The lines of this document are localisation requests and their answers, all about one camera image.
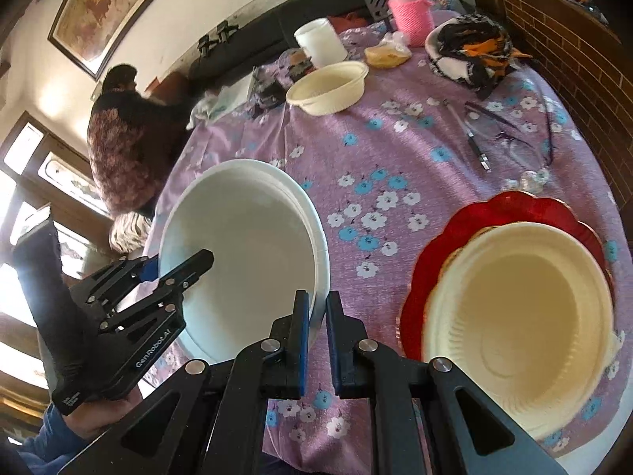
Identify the clear plastic wrapper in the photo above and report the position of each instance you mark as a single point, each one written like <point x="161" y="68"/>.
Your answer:
<point x="534" y="180"/>

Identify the black clamp device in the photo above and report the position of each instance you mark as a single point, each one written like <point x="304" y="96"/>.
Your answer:
<point x="206" y="47"/>
<point x="224" y="30"/>

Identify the purple floral tablecloth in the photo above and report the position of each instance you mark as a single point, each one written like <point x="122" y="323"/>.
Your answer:
<point x="395" y="158"/>

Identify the black sofa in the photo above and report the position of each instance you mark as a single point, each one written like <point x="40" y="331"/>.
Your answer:
<point x="257" y="34"/>

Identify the pen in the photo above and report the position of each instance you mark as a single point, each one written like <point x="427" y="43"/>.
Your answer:
<point x="473" y="141"/>

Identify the white cup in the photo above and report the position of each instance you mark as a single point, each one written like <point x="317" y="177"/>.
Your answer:
<point x="321" y="42"/>

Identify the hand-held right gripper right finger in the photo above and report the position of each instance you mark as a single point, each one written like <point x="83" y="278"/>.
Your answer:
<point x="334" y="356"/>

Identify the black slotted spatula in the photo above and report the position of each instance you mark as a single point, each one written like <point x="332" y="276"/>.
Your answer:
<point x="378" y="5"/>

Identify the black white patterned scarf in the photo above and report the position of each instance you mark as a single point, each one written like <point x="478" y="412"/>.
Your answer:
<point x="474" y="49"/>

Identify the person's left forearm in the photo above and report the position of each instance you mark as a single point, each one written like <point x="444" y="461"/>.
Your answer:
<point x="49" y="445"/>

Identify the brick pattern wooden cabinet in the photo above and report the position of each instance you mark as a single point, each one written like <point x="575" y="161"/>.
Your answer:
<point x="568" y="59"/>

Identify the red scalloped plate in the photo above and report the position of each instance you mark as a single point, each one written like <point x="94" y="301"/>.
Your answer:
<point x="440" y="264"/>
<point x="534" y="208"/>

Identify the framed wall picture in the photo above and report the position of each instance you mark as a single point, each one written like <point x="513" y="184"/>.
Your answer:
<point x="109" y="5"/>

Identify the person's left hand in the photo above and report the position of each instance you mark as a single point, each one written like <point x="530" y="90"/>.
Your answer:
<point x="106" y="415"/>

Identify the patterned fabric bundle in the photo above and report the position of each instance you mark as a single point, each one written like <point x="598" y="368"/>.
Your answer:
<point x="126" y="235"/>

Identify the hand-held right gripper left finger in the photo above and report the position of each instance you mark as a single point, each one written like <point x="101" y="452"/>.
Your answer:
<point x="301" y="351"/>

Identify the eyeglasses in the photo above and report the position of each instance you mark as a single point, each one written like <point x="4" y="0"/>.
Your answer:
<point x="514" y="146"/>

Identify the bagged bread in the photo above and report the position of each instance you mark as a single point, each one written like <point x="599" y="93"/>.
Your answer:
<point x="385" y="54"/>

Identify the cream ribbed bowl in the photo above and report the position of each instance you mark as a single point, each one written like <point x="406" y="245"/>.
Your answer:
<point x="326" y="84"/>
<point x="519" y="331"/>

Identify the wooden glazed door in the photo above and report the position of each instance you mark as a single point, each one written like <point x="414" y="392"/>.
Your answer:
<point x="64" y="178"/>

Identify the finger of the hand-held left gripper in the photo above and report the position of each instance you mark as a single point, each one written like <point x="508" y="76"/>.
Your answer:
<point x="190" y="264"/>
<point x="146" y="269"/>

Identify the white bowl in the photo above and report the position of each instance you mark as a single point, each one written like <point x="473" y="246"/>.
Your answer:
<point x="320" y="257"/>
<point x="237" y="247"/>

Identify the pink sleeved bottle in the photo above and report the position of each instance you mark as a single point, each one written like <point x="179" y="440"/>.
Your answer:
<point x="410" y="15"/>

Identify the brown armchair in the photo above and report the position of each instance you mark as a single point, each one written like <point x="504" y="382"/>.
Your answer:
<point x="173" y="86"/>

